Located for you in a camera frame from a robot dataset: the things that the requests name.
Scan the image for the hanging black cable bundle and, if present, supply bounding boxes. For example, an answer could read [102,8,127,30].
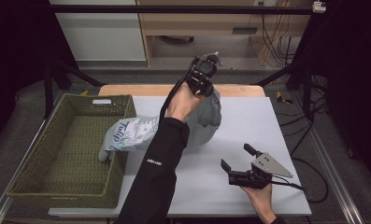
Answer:
[259,13,294,67]

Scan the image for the wooden desk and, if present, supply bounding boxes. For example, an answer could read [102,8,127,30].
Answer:
[136,0,312,67]

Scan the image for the black metal stand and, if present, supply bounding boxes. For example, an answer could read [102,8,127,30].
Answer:
[43,58,108,119]
[250,59,316,120]

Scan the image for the white cabinet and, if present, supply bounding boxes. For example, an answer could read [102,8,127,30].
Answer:
[48,0,148,63]

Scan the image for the black horizontal bar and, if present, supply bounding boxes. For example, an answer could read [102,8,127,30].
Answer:
[48,4,315,16]

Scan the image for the green woven basket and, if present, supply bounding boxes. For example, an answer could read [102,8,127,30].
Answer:
[6,93,137,210]

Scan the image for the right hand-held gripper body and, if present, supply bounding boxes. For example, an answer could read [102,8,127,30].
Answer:
[227,152,294,190]

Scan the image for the aluminium rail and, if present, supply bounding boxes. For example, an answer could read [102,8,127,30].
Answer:
[0,118,49,224]
[289,92,365,224]

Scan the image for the grey table mat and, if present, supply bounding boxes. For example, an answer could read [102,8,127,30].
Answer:
[48,95,313,218]

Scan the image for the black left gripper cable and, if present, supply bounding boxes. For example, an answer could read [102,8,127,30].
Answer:
[158,56,197,127]

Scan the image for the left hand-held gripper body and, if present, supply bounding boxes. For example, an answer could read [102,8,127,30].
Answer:
[186,51,223,89]

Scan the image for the grey printed t-shirt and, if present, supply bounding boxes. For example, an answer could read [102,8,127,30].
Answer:
[97,88,223,163]

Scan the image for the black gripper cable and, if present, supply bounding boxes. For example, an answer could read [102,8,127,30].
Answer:
[270,157,330,204]
[158,56,197,127]

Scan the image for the person's right hand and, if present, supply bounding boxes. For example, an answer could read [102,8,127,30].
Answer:
[240,182,278,224]

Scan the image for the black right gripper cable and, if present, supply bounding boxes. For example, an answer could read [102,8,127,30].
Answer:
[270,157,330,204]

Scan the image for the black floor cables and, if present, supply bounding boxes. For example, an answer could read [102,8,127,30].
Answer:
[278,74,332,157]

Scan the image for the person's left hand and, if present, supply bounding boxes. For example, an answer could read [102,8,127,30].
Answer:
[165,81,207,123]

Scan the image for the black curtain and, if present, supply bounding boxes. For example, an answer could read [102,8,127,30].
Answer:
[0,0,78,154]
[293,0,371,183]

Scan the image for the white clamp device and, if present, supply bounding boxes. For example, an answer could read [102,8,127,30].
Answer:
[311,1,327,14]

